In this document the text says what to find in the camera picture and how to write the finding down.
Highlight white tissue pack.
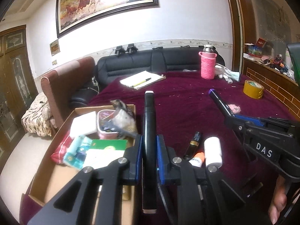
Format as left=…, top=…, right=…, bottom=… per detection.
left=70, top=111, right=98, bottom=139

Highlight green and white box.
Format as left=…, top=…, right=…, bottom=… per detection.
left=83, top=139, right=128, bottom=169

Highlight black marker with purple cap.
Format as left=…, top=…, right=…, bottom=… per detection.
left=208, top=88, right=232, bottom=117

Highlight red packet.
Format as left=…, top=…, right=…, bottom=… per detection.
left=50, top=131, right=72, bottom=164

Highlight black marker with pale caps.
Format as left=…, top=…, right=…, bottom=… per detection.
left=142, top=90, right=158, bottom=214

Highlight yellow tape roll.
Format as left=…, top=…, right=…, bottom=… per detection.
left=243, top=80, right=265, bottom=99

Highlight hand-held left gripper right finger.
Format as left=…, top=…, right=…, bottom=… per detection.
left=157, top=135, right=265, bottom=225

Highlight yellow and black pen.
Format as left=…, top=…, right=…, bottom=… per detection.
left=130, top=78, right=152, bottom=88

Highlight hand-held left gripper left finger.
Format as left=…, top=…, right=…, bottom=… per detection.
left=27, top=135, right=144, bottom=225

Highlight wooden glass door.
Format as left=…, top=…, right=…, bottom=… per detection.
left=0, top=25, right=39, bottom=143

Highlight teal tissue packet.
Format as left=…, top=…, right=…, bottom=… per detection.
left=63, top=135, right=92, bottom=169

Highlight light blue face mask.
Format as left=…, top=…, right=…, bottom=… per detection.
left=228, top=71, right=241, bottom=82

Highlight white bottle with orange cap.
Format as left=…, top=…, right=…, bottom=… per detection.
left=189, top=152, right=206, bottom=168

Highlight pink printed case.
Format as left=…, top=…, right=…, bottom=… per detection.
left=97, top=109, right=120, bottom=140

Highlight black and gold tube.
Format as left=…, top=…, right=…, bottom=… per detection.
left=183, top=131, right=202, bottom=161

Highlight cardboard box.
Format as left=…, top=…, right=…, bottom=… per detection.
left=28, top=104, right=136, bottom=225

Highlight white gloves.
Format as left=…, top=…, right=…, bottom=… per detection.
left=214, top=63, right=233, bottom=80

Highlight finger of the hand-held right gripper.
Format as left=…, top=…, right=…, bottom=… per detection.
left=224, top=115, right=249, bottom=143
left=234, top=115, right=268, bottom=126

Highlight white paper notepad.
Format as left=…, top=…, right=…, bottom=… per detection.
left=119, top=70, right=166, bottom=90

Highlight small framed wall picture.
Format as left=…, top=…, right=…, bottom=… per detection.
left=50, top=40, right=61, bottom=57

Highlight framed horse painting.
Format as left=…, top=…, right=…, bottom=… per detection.
left=56, top=0, right=160, bottom=38

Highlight brown armchair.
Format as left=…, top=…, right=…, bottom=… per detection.
left=40, top=57, right=99, bottom=134

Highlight pink crochet covered bottle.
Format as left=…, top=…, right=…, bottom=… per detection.
left=198, top=44, right=218, bottom=80

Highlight black leather sofa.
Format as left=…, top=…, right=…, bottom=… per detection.
left=70, top=46, right=225, bottom=106

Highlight white pill bottle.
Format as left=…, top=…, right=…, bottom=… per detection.
left=203, top=137, right=223, bottom=168

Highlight person's right hand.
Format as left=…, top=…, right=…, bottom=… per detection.
left=268, top=176, right=287, bottom=224

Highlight white charger cable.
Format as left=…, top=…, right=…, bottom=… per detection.
left=91, top=76, right=101, bottom=92

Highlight wooden ledge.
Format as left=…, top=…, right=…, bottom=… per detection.
left=242, top=37, right=300, bottom=120

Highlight floral blanket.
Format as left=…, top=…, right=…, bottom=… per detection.
left=21, top=92, right=53, bottom=137

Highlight silver foil bag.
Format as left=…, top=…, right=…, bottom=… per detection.
left=110, top=100, right=137, bottom=139

